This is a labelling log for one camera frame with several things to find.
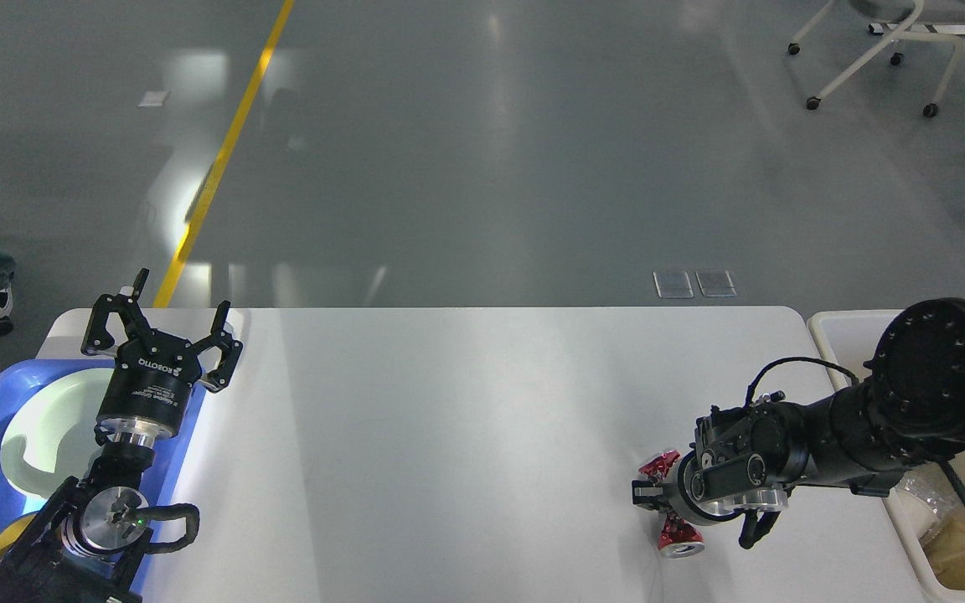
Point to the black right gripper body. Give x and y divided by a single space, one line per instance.
679 494

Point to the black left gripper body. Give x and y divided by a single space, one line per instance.
153 390

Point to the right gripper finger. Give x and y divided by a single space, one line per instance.
651 500
656 483

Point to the crushed red soda can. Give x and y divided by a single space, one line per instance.
677 539

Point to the white paper cup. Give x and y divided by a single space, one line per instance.
927 517

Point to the dark grey mug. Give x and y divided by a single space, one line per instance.
14 530

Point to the foil sheet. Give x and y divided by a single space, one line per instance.
929 484

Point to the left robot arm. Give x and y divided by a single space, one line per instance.
88 541

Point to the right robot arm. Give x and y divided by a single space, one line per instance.
745 461

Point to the floor outlet cover left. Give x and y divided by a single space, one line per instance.
673 284

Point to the floor outlet cover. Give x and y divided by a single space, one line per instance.
716 283
673 284

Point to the floor outlet cover right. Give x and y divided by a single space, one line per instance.
716 283

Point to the beige waste bin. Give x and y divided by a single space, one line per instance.
849 339

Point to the white office chair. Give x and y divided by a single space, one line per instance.
919 21

